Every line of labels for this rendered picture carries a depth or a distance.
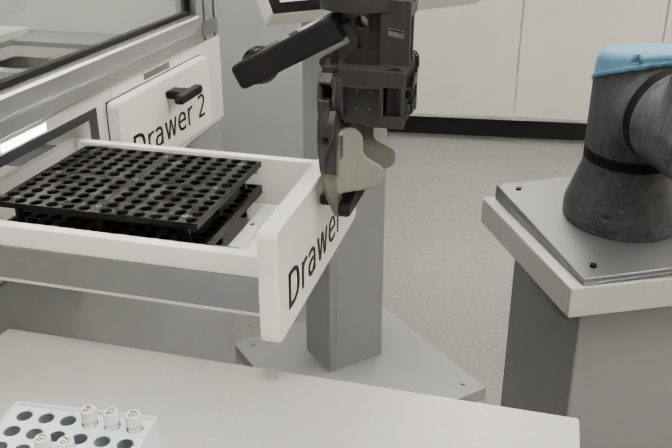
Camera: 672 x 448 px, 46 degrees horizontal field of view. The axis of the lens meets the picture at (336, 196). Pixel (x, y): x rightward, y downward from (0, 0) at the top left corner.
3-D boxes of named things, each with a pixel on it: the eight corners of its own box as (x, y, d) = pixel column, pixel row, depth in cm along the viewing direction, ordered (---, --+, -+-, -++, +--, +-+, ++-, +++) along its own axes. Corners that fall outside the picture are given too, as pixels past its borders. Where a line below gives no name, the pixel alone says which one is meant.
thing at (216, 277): (338, 208, 93) (338, 160, 91) (265, 319, 70) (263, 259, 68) (42, 177, 103) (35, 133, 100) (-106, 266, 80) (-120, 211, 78)
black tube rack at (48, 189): (263, 212, 92) (260, 160, 89) (201, 284, 76) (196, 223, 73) (92, 194, 97) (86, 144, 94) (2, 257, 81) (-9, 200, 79)
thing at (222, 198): (261, 166, 89) (261, 161, 89) (197, 230, 74) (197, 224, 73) (245, 164, 90) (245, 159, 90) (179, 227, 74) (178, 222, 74)
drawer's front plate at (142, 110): (212, 121, 131) (208, 55, 126) (127, 183, 105) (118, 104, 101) (203, 120, 131) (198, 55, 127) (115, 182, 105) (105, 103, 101)
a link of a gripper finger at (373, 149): (391, 208, 79) (392, 124, 74) (334, 202, 80) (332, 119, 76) (397, 193, 82) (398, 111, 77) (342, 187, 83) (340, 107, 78)
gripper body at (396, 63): (402, 138, 70) (407, 1, 66) (310, 130, 72) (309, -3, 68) (416, 114, 77) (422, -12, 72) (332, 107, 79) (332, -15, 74)
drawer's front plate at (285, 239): (355, 216, 95) (356, 129, 91) (279, 346, 69) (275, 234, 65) (341, 214, 95) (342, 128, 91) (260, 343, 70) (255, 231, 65)
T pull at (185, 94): (203, 92, 117) (202, 83, 117) (181, 106, 110) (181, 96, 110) (181, 90, 118) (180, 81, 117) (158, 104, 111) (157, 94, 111)
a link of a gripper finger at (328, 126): (331, 178, 72) (335, 82, 69) (315, 177, 72) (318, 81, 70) (344, 167, 76) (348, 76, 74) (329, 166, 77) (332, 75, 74)
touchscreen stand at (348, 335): (484, 397, 194) (522, -29, 154) (327, 463, 172) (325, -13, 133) (373, 307, 233) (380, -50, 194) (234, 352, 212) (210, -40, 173)
